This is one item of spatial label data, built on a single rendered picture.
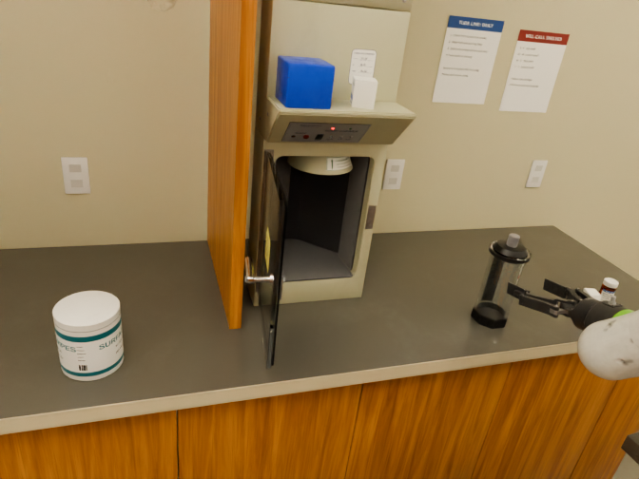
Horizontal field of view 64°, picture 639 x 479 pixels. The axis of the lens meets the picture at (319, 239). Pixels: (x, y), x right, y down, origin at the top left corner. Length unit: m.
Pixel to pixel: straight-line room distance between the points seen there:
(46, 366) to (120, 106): 0.75
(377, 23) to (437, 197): 0.93
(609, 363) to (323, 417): 0.68
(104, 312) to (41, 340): 0.24
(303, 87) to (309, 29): 0.15
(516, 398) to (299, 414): 0.68
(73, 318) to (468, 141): 1.44
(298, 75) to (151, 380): 0.72
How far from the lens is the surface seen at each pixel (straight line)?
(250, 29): 1.08
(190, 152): 1.67
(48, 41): 1.61
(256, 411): 1.30
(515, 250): 1.44
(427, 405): 1.50
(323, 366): 1.26
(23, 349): 1.36
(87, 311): 1.18
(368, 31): 1.25
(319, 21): 1.21
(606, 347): 1.04
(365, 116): 1.16
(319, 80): 1.11
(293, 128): 1.15
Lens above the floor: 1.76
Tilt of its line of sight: 27 degrees down
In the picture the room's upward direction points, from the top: 7 degrees clockwise
